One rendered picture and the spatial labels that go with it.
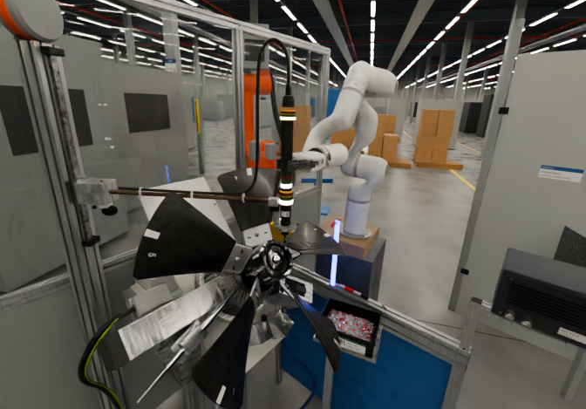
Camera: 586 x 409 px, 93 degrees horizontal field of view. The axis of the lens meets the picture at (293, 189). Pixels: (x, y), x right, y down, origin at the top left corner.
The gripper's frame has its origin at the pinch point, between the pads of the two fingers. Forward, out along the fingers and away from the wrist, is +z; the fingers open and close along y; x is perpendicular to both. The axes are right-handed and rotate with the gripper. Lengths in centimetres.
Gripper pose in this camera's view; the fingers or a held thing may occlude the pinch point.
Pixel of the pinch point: (286, 164)
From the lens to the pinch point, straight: 84.9
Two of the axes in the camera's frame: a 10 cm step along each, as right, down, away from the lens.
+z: -6.3, 1.9, -7.5
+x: 0.4, -9.6, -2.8
